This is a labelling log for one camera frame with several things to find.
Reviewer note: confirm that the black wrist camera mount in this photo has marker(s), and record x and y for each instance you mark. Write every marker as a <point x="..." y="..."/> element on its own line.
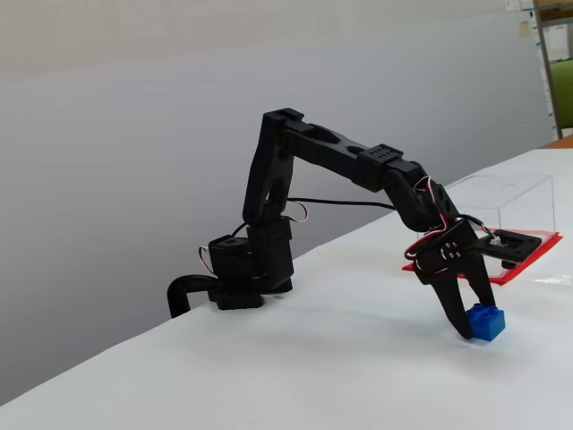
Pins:
<point x="524" y="244"/>

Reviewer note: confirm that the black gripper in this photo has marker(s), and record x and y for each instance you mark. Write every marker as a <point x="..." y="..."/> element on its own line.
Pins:
<point x="461" y="242"/>

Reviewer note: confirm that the red base plate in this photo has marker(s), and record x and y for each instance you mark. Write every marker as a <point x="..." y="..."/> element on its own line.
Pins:
<point x="551" y="239"/>

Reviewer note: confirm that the green panel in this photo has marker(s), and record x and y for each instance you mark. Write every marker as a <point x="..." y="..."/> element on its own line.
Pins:
<point x="564" y="94"/>

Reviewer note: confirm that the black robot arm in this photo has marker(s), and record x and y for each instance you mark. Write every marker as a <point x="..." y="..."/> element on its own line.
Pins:
<point x="268" y="179"/>

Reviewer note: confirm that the white cardboard box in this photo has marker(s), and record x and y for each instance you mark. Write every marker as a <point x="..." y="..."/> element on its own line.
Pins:
<point x="559" y="42"/>

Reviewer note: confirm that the black table clamp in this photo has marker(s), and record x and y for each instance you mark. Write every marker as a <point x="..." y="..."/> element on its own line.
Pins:
<point x="177" y="295"/>

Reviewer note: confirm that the yellow sticky note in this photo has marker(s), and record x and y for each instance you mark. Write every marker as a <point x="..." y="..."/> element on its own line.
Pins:
<point x="524" y="28"/>

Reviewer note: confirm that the grey metal shelf frame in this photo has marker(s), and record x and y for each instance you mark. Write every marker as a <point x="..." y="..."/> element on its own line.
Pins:
<point x="547" y="67"/>

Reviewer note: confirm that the blue lego brick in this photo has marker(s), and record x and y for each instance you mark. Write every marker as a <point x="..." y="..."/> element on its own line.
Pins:
<point x="490" y="327"/>

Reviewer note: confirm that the white paper label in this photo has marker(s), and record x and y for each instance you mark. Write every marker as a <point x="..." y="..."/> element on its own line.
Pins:
<point x="519" y="4"/>

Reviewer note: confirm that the transparent plastic box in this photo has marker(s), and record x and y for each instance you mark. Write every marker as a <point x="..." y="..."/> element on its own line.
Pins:
<point x="528" y="201"/>

